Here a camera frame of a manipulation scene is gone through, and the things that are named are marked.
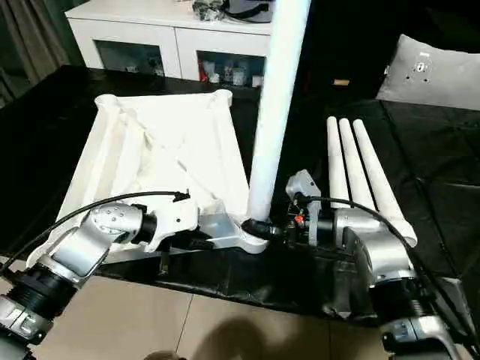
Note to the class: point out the white plastic table leg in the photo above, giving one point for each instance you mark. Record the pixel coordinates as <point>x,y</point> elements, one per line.
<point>277,97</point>
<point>336,157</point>
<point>356,165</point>
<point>379,180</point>

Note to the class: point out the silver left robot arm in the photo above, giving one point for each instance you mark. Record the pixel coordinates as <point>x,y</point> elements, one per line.
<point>75,255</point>

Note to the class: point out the white plastic table top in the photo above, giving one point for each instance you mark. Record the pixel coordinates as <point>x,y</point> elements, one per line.
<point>157,142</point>

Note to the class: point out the grey pillow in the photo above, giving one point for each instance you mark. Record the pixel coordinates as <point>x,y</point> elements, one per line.
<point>435,75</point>

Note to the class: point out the white sideboard cabinet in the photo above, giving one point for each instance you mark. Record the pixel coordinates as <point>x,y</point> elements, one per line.
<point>165,37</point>

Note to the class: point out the colourful clutter bundle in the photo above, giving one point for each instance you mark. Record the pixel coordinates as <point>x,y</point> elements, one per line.
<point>206,9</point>

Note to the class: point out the grey curtain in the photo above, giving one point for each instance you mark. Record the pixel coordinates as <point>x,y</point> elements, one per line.
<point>30,37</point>

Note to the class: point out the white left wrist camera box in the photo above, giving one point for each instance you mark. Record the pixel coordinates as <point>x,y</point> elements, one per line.
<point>178,214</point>

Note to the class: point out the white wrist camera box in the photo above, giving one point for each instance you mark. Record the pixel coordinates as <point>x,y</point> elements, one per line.
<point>178,214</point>
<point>302,186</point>

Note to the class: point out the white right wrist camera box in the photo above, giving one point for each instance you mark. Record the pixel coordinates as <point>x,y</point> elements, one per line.
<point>302,186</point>

